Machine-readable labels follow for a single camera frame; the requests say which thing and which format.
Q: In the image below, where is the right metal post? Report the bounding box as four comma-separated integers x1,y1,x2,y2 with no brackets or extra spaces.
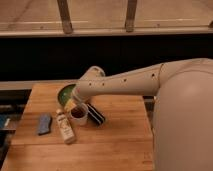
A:
125,0,137,32

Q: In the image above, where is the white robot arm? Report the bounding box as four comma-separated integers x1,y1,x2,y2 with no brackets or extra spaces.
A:
71,58,213,171

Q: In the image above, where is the white ceramic cup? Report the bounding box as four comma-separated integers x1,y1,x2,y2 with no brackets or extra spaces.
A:
70,104,88,126

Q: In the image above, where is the green ceramic bowl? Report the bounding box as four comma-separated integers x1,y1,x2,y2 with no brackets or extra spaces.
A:
57,84,75,107

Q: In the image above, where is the metal post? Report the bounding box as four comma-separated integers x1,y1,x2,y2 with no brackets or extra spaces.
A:
125,0,137,32
57,0,73,34

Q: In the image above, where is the white plastic bottle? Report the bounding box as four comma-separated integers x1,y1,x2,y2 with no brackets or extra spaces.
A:
56,109,75,144

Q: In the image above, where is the left metal post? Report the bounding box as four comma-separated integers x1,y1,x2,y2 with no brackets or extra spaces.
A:
57,0,73,34

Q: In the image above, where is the blue sponge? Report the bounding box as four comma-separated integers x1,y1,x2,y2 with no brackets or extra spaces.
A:
37,114,52,135

